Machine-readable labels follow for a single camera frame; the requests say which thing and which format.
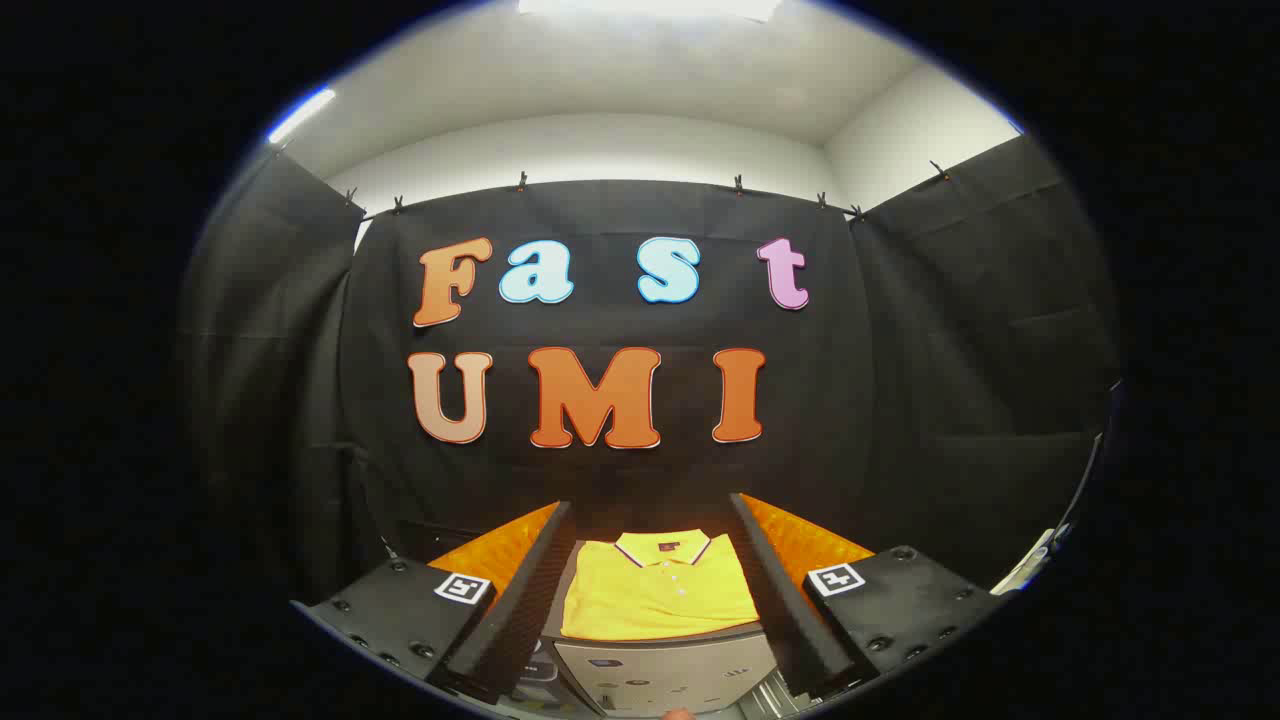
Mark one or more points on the black backdrop cloth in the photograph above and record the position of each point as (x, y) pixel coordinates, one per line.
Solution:
(600, 480)

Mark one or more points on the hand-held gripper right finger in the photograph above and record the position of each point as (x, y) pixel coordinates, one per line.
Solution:
(785, 610)

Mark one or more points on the wide ceiling light panel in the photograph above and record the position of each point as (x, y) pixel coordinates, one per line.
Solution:
(650, 6)

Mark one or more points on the narrow ceiling light strip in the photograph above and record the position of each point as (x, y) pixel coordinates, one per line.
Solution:
(300, 115)

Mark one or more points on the yellow polo shirt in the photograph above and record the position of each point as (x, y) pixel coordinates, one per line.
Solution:
(655, 595)

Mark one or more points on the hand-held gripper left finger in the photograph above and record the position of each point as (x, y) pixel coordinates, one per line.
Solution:
(520, 600)

